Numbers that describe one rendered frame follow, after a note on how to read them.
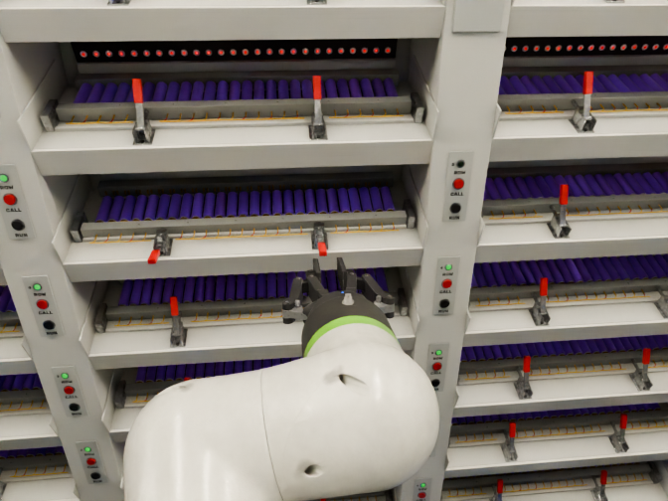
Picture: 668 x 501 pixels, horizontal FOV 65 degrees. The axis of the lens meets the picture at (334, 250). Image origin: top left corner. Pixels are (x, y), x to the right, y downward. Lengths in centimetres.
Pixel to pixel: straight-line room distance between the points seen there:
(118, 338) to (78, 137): 38
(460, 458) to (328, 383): 97
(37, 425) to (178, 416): 87
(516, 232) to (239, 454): 73
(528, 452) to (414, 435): 101
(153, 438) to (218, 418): 4
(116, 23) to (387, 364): 61
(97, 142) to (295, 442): 62
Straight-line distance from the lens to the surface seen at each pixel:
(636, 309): 123
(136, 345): 105
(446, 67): 84
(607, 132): 98
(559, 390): 127
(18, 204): 94
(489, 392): 121
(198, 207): 97
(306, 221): 92
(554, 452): 141
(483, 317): 109
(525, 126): 94
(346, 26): 81
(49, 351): 108
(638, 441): 151
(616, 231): 109
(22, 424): 126
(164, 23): 81
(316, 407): 37
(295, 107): 88
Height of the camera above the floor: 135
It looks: 28 degrees down
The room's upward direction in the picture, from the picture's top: straight up
